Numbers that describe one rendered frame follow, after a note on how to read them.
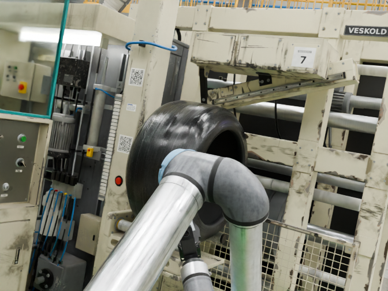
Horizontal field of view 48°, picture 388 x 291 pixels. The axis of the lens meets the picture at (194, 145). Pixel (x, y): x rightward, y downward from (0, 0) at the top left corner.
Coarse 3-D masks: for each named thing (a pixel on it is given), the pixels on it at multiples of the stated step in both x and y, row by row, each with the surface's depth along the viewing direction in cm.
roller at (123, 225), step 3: (120, 219) 179; (123, 219) 180; (117, 222) 178; (120, 222) 178; (123, 222) 177; (126, 222) 177; (129, 222) 177; (117, 225) 178; (120, 225) 177; (123, 225) 176; (126, 225) 176; (129, 225) 175; (117, 228) 179; (120, 228) 177; (123, 228) 176; (126, 228) 175; (123, 231) 177; (177, 249) 163
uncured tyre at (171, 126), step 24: (168, 120) 162; (192, 120) 159; (216, 120) 163; (144, 144) 160; (168, 144) 155; (192, 144) 154; (216, 144) 201; (240, 144) 184; (144, 168) 158; (144, 192) 159; (216, 216) 193
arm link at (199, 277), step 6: (192, 276) 134; (198, 276) 134; (204, 276) 135; (186, 282) 134; (192, 282) 133; (198, 282) 132; (204, 282) 133; (210, 282) 135; (186, 288) 133; (192, 288) 132; (198, 288) 131; (204, 288) 131; (210, 288) 132
